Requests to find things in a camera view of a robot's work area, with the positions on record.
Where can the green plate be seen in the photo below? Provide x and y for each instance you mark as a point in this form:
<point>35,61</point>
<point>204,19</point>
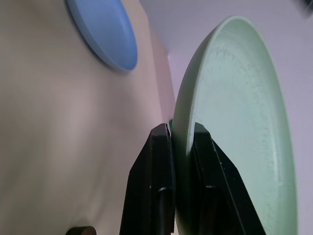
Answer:
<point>244,110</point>

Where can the blue plate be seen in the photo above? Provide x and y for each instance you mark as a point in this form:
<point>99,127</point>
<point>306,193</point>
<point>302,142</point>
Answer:
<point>107,31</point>

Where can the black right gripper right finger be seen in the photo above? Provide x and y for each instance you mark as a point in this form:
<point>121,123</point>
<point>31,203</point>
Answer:
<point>220,195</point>

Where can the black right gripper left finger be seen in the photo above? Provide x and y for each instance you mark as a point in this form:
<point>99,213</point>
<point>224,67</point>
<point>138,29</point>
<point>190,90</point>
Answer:
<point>149,186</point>

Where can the dark brown round object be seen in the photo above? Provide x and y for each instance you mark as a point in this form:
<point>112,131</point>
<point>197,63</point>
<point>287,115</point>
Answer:
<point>80,230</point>

